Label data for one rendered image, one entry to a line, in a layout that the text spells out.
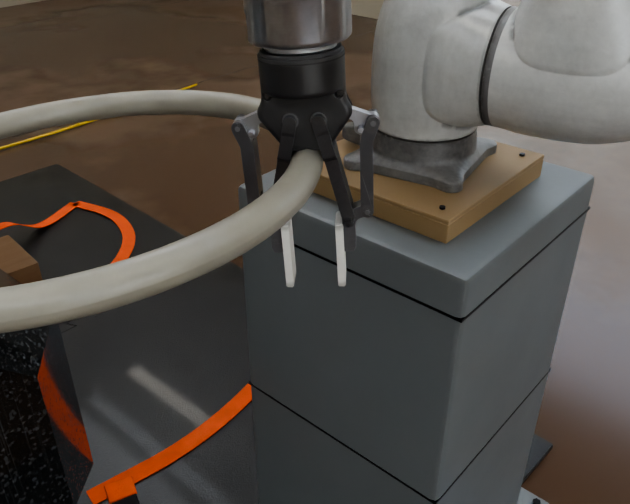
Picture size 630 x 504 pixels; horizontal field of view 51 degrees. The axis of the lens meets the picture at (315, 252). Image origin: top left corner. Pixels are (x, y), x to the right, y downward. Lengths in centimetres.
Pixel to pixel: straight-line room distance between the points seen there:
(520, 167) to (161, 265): 68
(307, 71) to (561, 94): 38
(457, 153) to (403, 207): 13
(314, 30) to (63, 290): 27
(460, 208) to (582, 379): 116
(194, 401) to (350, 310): 90
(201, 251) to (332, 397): 65
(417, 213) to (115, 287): 51
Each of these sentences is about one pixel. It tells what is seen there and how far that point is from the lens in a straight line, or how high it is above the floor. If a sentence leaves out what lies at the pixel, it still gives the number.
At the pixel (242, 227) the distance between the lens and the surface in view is 49.
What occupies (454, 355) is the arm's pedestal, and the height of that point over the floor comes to 68.
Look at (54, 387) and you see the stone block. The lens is 113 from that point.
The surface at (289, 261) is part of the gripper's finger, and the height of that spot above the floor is 89.
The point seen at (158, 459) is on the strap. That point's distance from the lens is 167.
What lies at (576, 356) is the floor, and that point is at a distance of 206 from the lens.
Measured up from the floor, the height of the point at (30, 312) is 98.
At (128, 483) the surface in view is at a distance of 157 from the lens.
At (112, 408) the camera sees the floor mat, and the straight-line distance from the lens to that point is 182.
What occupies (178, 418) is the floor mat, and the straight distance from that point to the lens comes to 175.
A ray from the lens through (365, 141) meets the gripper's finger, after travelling 61.
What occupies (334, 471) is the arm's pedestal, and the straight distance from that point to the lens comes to 121.
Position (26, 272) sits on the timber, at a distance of 226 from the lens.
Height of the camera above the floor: 124
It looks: 31 degrees down
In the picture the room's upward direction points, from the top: straight up
